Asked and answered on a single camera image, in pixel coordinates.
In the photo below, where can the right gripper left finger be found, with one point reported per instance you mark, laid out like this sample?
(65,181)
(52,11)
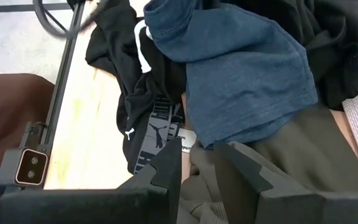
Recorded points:
(166,174)

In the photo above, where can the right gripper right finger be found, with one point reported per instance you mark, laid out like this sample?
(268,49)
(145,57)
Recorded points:
(238,180)

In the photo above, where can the black Puma briefs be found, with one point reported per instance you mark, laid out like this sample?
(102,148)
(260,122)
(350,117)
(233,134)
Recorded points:
(154,137)

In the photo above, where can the dark olive hoodie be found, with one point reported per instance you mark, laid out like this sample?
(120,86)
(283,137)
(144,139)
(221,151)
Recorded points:
(306,149)

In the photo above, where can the blue t-shirt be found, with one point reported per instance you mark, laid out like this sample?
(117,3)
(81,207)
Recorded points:
(235,68)

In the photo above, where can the large black garment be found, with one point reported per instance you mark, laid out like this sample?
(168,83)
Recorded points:
(337,46)

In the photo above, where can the white printed tag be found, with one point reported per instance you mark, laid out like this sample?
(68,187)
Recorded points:
(187,138)

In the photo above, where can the brown upholstered seat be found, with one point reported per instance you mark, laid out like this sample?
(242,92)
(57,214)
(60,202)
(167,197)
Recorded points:
(11,118)

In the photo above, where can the grey camera box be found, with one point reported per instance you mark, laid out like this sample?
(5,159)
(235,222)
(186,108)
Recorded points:
(31,166)

